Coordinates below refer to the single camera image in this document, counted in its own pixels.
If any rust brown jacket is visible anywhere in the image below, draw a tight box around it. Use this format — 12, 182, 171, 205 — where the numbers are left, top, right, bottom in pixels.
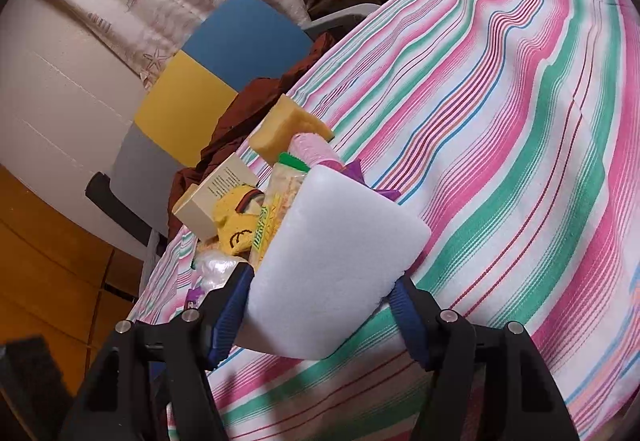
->
167, 32, 337, 242

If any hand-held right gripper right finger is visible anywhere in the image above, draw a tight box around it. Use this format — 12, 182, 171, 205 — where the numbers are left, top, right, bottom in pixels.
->
389, 277, 581, 441

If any cream cardboard box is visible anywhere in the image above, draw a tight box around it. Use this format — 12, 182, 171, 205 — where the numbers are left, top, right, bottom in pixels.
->
171, 154, 260, 239

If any snack packet with green label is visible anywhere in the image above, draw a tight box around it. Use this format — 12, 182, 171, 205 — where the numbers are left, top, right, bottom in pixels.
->
251, 152, 308, 269

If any clear plastic bag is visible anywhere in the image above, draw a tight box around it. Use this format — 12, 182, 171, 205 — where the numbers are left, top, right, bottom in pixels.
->
192, 253, 248, 292

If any purple wrapper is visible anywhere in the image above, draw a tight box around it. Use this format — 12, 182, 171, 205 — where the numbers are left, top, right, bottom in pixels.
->
342, 160, 401, 202

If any yellow sponge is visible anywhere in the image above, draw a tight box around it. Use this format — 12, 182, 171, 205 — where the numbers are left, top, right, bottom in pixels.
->
248, 94, 335, 167

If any pink hair roller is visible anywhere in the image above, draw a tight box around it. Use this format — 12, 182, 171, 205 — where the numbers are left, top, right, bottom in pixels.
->
291, 132, 346, 172

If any pink green striped tablecloth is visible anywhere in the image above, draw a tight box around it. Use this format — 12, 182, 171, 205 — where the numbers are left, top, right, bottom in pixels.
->
132, 0, 640, 441

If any orange wooden cabinet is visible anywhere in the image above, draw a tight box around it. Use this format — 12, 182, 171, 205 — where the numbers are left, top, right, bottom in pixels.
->
0, 164, 146, 372

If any yellow plush toy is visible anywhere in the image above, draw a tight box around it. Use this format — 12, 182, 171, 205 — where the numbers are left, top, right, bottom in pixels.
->
212, 185, 266, 257

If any white sponge block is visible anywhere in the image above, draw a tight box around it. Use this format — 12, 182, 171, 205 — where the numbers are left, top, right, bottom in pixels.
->
245, 164, 432, 362

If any blue yellow grey chair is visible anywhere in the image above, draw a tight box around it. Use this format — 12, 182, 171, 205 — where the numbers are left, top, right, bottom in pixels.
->
85, 0, 381, 262

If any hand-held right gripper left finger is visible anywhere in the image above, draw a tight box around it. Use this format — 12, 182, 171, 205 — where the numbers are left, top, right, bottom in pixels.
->
59, 261, 256, 441

